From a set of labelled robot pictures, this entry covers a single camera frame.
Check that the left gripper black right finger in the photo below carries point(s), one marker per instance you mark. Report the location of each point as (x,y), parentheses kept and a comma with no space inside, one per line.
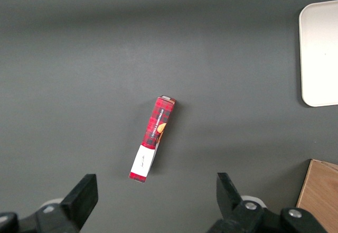
(229,198)

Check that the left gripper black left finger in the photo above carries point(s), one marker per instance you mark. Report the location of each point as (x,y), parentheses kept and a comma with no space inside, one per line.
(79,201)

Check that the beige rectangular tray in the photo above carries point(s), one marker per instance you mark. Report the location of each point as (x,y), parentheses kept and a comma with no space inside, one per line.
(319,53)

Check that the wooden drawer cabinet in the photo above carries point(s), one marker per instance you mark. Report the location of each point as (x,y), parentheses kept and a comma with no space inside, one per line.
(322,190)

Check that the red tartan shortbread box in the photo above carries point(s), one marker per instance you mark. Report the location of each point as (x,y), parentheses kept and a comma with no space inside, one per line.
(155,127)

